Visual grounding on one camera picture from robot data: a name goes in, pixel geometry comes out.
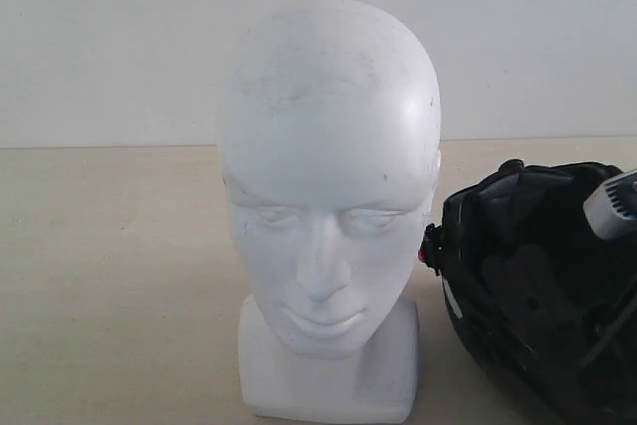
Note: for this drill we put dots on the black helmet with tinted visor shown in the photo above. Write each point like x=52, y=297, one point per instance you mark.
x=538, y=268

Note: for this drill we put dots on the white mannequin head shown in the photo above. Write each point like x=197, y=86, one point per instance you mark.
x=330, y=130

